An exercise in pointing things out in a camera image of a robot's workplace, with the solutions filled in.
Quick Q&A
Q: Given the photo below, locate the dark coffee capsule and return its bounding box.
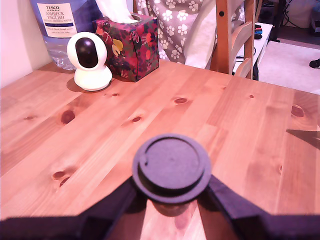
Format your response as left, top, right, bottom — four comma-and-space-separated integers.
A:
131, 133, 213, 217

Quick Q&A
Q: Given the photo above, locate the floral tissue box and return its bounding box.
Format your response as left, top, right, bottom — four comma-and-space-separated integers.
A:
92, 13, 160, 83

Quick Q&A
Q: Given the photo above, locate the white low cabinet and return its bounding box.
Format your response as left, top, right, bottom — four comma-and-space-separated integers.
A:
232, 22, 274, 76

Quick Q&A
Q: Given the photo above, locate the wooden chair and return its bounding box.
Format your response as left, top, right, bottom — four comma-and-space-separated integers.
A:
209, 0, 264, 81

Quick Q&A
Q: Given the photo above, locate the large clear water bottle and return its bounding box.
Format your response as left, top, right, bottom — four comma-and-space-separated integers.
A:
29, 0, 101, 72

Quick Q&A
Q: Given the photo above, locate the red blue game controller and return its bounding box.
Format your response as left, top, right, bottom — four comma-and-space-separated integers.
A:
253, 24, 264, 40

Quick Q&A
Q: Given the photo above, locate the grey paw print blanket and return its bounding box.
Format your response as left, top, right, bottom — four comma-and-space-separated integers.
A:
136, 0, 221, 71

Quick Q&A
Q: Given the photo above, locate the white tissue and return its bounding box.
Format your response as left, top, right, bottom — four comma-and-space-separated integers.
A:
95, 0, 140, 25

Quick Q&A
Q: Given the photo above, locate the small white round camera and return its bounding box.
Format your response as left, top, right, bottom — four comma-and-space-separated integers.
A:
66, 31, 113, 92

